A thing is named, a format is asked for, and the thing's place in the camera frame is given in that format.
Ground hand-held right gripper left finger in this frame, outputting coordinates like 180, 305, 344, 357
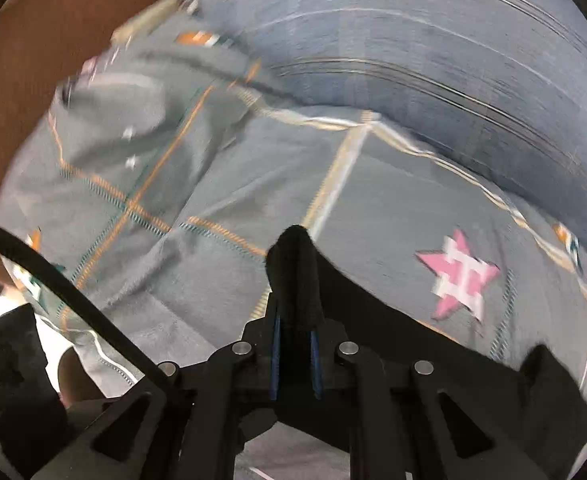
31, 294, 281, 480

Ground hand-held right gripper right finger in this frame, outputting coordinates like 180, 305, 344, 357
308, 322, 550, 480

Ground black pants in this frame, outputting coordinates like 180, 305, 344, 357
0, 224, 587, 480

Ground grey printed blanket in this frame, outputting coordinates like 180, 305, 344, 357
0, 10, 587, 480

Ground blue denim jeans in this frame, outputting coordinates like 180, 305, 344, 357
168, 0, 587, 281

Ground beige blurred object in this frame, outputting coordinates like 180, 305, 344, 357
110, 0, 200, 47

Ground black cable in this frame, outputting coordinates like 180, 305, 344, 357
0, 216, 180, 397

